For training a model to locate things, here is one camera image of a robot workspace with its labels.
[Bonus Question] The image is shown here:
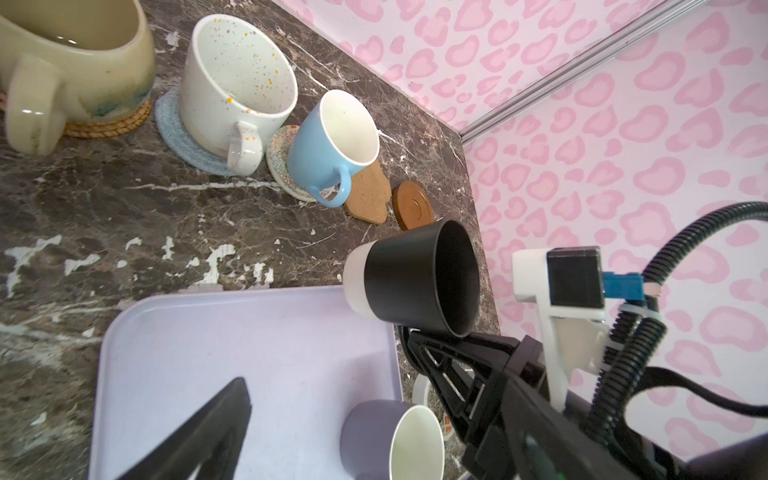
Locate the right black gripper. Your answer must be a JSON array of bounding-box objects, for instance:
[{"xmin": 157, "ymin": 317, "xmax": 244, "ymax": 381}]
[{"xmin": 397, "ymin": 326, "xmax": 635, "ymax": 479}]

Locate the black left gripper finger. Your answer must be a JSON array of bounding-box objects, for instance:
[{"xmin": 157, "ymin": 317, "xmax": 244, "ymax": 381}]
[{"xmin": 122, "ymin": 377, "xmax": 252, "ymax": 479}]

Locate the white mug lavender handle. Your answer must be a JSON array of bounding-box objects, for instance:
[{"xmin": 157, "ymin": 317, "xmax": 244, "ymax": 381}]
[{"xmin": 340, "ymin": 400, "xmax": 445, "ymax": 479}]

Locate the black mug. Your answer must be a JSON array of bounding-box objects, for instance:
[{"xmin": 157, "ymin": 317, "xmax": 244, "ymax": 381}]
[{"xmin": 342, "ymin": 219, "xmax": 481, "ymax": 338}]

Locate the brown round wooden coaster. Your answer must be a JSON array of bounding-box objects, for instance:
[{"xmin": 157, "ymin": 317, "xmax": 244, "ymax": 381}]
[{"xmin": 392, "ymin": 180, "xmax": 435, "ymax": 231}]

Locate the cork paw-shaped coaster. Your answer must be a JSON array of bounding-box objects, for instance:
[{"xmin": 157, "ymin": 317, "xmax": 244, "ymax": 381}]
[{"xmin": 344, "ymin": 160, "xmax": 391, "ymax": 225}]

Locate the multicolour woven round coaster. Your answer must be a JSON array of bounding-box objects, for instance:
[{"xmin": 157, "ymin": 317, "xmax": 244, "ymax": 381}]
[{"xmin": 267, "ymin": 125, "xmax": 339, "ymax": 208}]

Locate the white mug blue handle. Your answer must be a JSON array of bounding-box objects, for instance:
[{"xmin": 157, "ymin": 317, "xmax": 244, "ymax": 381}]
[{"xmin": 286, "ymin": 90, "xmax": 380, "ymax": 208}]

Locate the blue-grey woven round coaster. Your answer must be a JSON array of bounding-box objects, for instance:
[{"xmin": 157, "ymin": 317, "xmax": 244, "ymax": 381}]
[{"xmin": 154, "ymin": 85, "xmax": 235, "ymax": 177}]

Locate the woven rattan round coaster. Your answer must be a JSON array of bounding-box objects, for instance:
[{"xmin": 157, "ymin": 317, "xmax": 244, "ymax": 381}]
[{"xmin": 62, "ymin": 93, "xmax": 151, "ymax": 140}]

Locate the white speckled mug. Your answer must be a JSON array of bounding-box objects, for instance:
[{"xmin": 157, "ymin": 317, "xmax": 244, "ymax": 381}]
[{"xmin": 179, "ymin": 14, "xmax": 298, "ymax": 176}]

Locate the beige ceramic mug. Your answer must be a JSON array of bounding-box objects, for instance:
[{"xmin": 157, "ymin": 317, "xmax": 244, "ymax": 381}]
[{"xmin": 1, "ymin": 0, "xmax": 155, "ymax": 156}]

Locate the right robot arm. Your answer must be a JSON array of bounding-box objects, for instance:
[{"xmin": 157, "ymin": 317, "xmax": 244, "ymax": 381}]
[{"xmin": 397, "ymin": 326, "xmax": 767, "ymax": 479}]

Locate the clear tape roll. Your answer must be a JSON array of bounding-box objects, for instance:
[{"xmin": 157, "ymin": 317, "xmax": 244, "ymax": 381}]
[{"xmin": 411, "ymin": 374, "xmax": 454, "ymax": 442}]

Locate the lavender plastic tray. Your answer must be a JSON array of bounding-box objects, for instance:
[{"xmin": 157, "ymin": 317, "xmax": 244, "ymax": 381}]
[{"xmin": 88, "ymin": 286, "xmax": 402, "ymax": 479}]

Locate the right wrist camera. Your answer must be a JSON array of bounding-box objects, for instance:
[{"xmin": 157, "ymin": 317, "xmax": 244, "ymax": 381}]
[{"xmin": 511, "ymin": 246, "xmax": 662, "ymax": 412}]

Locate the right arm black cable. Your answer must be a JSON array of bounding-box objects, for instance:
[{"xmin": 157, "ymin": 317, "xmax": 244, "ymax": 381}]
[{"xmin": 581, "ymin": 201, "xmax": 768, "ymax": 448}]

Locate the aluminium frame corner post right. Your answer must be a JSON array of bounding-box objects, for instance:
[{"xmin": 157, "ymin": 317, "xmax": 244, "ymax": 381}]
[{"xmin": 460, "ymin": 0, "xmax": 707, "ymax": 145}]

